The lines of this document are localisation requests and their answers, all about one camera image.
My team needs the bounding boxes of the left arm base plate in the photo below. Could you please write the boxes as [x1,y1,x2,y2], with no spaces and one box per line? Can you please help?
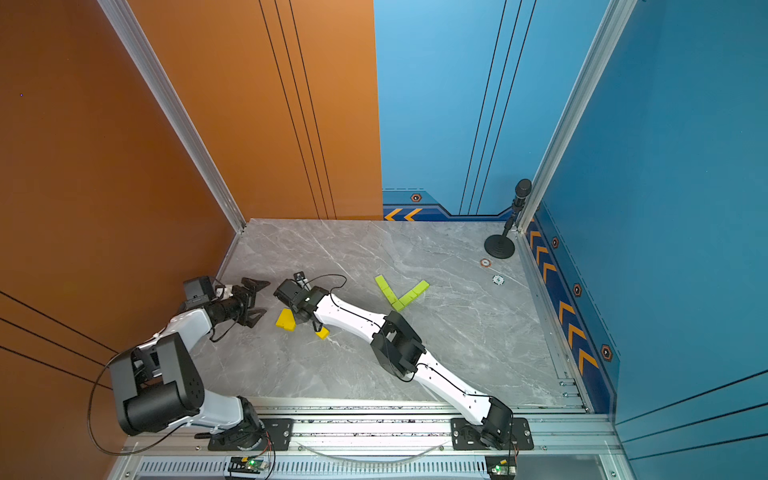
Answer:
[207,418,294,452]

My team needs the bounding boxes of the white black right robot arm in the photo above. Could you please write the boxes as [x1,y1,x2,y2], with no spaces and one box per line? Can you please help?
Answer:
[274,280,513,450]

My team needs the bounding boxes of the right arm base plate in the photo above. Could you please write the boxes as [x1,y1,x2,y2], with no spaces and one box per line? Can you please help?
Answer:
[450,417,535,451]

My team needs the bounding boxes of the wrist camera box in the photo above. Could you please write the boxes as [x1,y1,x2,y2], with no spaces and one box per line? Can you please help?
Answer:
[274,271,310,307]
[178,276,225,313]

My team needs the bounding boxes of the green circuit board left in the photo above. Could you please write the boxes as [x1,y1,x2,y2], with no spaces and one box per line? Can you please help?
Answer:
[227,456,271,476]

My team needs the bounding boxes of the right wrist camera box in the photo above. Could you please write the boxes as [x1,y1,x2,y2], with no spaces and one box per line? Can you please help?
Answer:
[274,271,310,307]

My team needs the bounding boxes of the yellow long block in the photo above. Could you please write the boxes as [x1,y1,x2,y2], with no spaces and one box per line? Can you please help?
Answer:
[275,309,297,332]

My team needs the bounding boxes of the green circuit board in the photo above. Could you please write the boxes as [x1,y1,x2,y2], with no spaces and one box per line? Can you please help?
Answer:
[484,456,517,480]
[227,456,271,476]

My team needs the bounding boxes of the black microphone stand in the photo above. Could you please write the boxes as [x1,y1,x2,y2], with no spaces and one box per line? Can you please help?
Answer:
[484,179,533,259]

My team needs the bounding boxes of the aluminium front rail frame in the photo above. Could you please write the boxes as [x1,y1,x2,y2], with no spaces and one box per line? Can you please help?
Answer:
[109,398,633,479]

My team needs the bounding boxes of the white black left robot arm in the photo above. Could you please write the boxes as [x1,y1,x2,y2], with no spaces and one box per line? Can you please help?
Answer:
[104,276,270,451]

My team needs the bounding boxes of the green circuit board right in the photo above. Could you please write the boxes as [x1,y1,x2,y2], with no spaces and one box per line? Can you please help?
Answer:
[484,456,517,480]

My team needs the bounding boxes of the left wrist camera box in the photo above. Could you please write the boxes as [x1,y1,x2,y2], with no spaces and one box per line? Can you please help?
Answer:
[178,276,225,313]

